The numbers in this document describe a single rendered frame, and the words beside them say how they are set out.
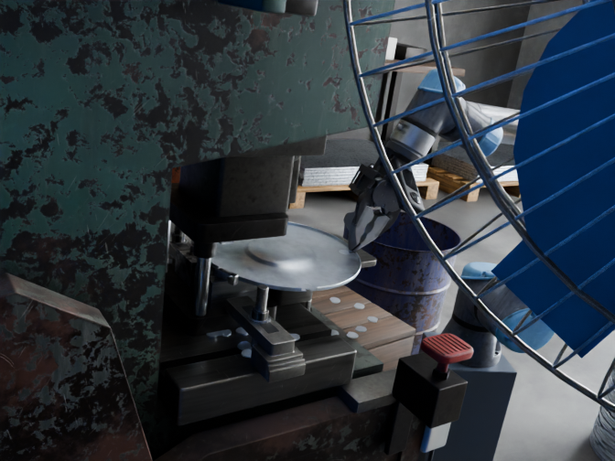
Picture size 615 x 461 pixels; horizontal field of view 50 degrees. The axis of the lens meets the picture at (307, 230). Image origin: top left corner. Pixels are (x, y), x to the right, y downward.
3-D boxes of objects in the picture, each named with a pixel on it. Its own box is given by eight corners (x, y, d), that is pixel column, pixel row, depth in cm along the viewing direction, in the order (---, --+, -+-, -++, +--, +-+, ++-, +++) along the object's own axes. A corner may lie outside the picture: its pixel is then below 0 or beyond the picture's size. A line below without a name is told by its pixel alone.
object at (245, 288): (221, 265, 122) (222, 242, 120) (259, 301, 110) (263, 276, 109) (174, 271, 117) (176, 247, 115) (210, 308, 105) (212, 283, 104)
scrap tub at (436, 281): (387, 313, 281) (408, 206, 265) (458, 363, 249) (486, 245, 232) (304, 328, 258) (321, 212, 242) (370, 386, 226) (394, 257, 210)
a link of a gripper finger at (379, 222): (350, 247, 130) (374, 206, 129) (366, 259, 125) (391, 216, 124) (339, 241, 128) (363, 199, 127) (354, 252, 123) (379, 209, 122)
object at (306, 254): (388, 289, 112) (389, 284, 111) (220, 294, 101) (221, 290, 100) (324, 222, 136) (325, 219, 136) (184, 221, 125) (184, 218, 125)
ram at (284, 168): (266, 183, 121) (286, 14, 111) (311, 210, 109) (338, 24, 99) (178, 187, 111) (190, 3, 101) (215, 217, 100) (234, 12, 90)
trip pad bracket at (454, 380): (404, 444, 114) (426, 344, 108) (443, 479, 107) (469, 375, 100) (377, 453, 111) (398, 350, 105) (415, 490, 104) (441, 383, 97)
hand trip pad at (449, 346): (440, 371, 106) (450, 330, 104) (468, 391, 102) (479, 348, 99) (407, 380, 103) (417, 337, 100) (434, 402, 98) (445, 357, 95)
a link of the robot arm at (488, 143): (482, 117, 134) (444, 91, 130) (513, 130, 124) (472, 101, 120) (460, 151, 136) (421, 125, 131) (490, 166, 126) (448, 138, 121)
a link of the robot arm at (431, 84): (478, 91, 120) (444, 67, 116) (446, 144, 121) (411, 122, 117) (455, 86, 127) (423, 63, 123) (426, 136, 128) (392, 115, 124)
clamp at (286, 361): (250, 321, 109) (256, 264, 106) (304, 374, 97) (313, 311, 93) (217, 327, 106) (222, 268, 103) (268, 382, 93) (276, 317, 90)
